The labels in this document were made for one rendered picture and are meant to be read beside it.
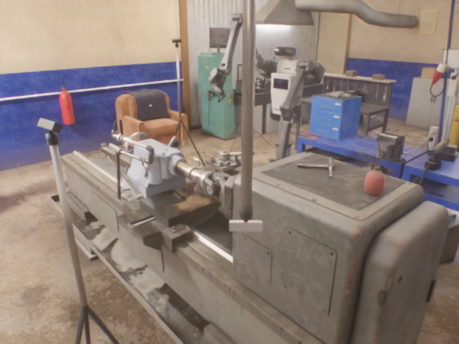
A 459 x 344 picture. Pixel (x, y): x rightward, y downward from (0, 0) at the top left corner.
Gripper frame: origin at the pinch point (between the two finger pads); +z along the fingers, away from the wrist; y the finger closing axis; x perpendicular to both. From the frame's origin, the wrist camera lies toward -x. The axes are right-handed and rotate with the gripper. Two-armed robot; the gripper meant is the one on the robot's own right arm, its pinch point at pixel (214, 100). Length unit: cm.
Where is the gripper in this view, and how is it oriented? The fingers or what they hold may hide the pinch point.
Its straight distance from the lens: 264.1
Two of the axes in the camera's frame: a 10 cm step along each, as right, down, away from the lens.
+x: 5.9, 2.3, 7.8
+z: -3.4, 9.4, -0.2
